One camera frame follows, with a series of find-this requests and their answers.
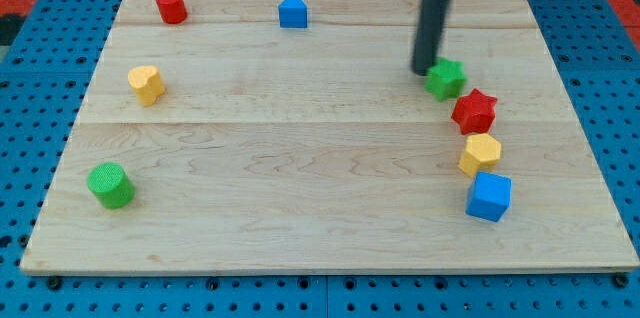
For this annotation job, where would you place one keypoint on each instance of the red cylinder block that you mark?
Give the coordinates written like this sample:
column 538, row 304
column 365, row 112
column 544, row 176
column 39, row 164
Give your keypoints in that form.
column 172, row 11

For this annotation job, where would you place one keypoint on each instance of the blue cube block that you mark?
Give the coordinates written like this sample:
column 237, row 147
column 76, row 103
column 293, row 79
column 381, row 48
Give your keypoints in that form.
column 489, row 196

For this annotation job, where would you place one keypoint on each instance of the blue triangle block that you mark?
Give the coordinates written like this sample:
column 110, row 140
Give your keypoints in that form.
column 293, row 14

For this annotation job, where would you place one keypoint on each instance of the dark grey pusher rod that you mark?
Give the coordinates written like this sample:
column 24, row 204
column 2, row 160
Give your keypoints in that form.
column 429, row 28

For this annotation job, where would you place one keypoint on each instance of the green cylinder block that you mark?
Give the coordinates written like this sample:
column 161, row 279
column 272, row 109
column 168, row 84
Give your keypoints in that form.
column 109, row 183

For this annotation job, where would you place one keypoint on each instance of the yellow hexagon block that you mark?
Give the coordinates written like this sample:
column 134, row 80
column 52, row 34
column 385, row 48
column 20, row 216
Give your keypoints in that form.
column 481, row 152

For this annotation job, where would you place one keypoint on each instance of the yellow heart block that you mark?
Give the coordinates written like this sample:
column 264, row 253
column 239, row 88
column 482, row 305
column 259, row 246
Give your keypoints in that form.
column 147, row 84

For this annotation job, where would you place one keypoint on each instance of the wooden board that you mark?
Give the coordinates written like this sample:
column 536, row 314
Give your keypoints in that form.
column 302, row 151

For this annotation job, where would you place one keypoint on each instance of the green star block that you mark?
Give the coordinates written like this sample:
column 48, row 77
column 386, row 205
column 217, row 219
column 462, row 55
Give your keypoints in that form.
column 445, row 79

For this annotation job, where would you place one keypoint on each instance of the red star block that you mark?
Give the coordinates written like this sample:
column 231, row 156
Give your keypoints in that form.
column 475, row 112

